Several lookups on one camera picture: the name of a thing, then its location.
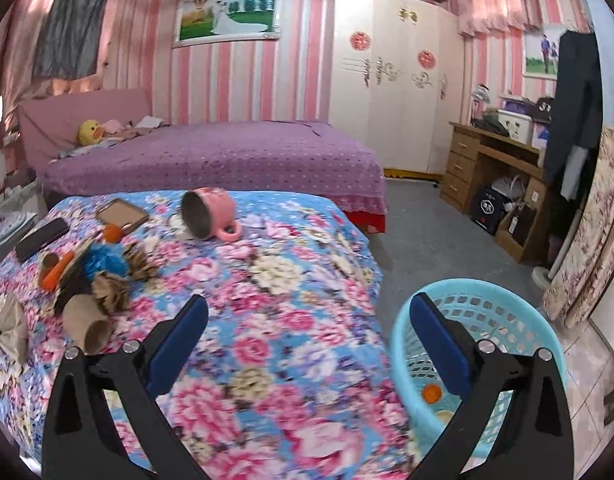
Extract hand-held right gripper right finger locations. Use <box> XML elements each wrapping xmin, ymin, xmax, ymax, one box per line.
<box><xmin>410</xmin><ymin>292</ymin><xmax>574</xmax><ymax>480</ymax></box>

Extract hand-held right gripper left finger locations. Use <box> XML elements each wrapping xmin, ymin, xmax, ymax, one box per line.
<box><xmin>42</xmin><ymin>294</ymin><xmax>215</xmax><ymax>480</ymax></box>

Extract light blue plastic basket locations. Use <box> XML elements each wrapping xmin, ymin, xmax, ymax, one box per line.
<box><xmin>389</xmin><ymin>278</ymin><xmax>568</xmax><ymax>461</ymax></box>

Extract brown paper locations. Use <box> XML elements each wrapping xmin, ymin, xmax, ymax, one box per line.
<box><xmin>91</xmin><ymin>271</ymin><xmax>132</xmax><ymax>313</ymax></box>

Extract large cardboard tube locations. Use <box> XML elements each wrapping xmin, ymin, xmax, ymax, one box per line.
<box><xmin>62</xmin><ymin>294</ymin><xmax>114</xmax><ymax>356</ymax></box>

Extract floral blanket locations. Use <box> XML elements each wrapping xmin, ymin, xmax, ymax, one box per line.
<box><xmin>0</xmin><ymin>190</ymin><xmax>418</xmax><ymax>480</ymax></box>

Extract blue mesh sponge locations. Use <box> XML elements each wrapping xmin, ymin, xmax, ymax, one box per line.
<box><xmin>82</xmin><ymin>245</ymin><xmax>128</xmax><ymax>278</ymax></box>

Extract white fan base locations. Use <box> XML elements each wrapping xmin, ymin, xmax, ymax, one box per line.
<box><xmin>531</xmin><ymin>266</ymin><xmax>558</xmax><ymax>290</ymax></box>

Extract pink mug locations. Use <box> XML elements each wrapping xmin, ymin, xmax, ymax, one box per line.
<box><xmin>180</xmin><ymin>186</ymin><xmax>242</xmax><ymax>242</ymax></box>

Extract orange stick toy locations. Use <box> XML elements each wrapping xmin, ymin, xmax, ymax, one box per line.
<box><xmin>41</xmin><ymin>255</ymin><xmax>76</xmax><ymax>291</ymax></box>

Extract red bed skirt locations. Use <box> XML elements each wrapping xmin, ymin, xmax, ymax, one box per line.
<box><xmin>344</xmin><ymin>210</ymin><xmax>388</xmax><ymax>235</ymax></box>

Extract black bag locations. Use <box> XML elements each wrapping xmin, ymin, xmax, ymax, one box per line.
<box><xmin>469</xmin><ymin>185</ymin><xmax>510</xmax><ymax>236</ymax></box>

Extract beige paper bow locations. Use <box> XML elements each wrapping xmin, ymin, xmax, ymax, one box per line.
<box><xmin>0</xmin><ymin>294</ymin><xmax>30</xmax><ymax>366</ymax></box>

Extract black remote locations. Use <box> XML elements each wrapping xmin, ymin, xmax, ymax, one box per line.
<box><xmin>15</xmin><ymin>217</ymin><xmax>70</xmax><ymax>263</ymax></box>

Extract white appliance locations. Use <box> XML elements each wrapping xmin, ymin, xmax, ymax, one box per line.
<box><xmin>492</xmin><ymin>175</ymin><xmax>528</xmax><ymax>206</ymax></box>

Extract floral door curtain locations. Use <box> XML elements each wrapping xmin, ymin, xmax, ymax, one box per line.
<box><xmin>542</xmin><ymin>125</ymin><xmax>614</xmax><ymax>328</ymax></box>

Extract purple bed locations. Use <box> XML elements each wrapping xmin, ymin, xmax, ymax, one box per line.
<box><xmin>37</xmin><ymin>121</ymin><xmax>390</xmax><ymax>233</ymax></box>

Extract wooden desk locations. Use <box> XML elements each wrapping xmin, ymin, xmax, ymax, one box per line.
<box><xmin>442</xmin><ymin>121</ymin><xmax>555</xmax><ymax>266</ymax></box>

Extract clothes pile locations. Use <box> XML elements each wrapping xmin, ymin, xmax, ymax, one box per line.
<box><xmin>103</xmin><ymin>116</ymin><xmax>168</xmax><ymax>140</ymax></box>

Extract yellow duck plush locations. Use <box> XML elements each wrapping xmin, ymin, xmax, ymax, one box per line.
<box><xmin>77</xmin><ymin>119</ymin><xmax>106</xmax><ymax>147</ymax></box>

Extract white storage box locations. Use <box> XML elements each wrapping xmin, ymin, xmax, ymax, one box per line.
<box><xmin>497</xmin><ymin>110</ymin><xmax>535</xmax><ymax>146</ymax></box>

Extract pink headboard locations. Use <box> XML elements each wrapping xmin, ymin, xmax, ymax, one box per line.
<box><xmin>18</xmin><ymin>87</ymin><xmax>152</xmax><ymax>171</ymax></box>

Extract table lamp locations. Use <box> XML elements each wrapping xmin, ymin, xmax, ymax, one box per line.
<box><xmin>471</xmin><ymin>84</ymin><xmax>490</xmax><ymax>126</ymax></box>

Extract white wardrobe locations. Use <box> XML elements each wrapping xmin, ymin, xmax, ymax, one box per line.
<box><xmin>329</xmin><ymin>0</ymin><xmax>462</xmax><ymax>176</ymax></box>

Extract dark hanging coat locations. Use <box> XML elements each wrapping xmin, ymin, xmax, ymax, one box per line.
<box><xmin>543</xmin><ymin>30</ymin><xmax>604</xmax><ymax>186</ymax></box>

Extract small framed picture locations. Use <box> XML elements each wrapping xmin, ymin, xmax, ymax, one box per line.
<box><xmin>523</xmin><ymin>25</ymin><xmax>562</xmax><ymax>80</ymax></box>

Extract large framed landscape picture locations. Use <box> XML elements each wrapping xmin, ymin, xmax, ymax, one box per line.
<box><xmin>172</xmin><ymin>0</ymin><xmax>284</xmax><ymax>48</ymax></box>

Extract dark grey window curtain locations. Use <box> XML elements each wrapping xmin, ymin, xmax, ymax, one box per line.
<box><xmin>32</xmin><ymin>0</ymin><xmax>115</xmax><ymax>78</ymax></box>

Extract pink curtain valance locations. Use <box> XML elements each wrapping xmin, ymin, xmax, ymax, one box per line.
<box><xmin>457</xmin><ymin>0</ymin><xmax>538</xmax><ymax>36</ymax></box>

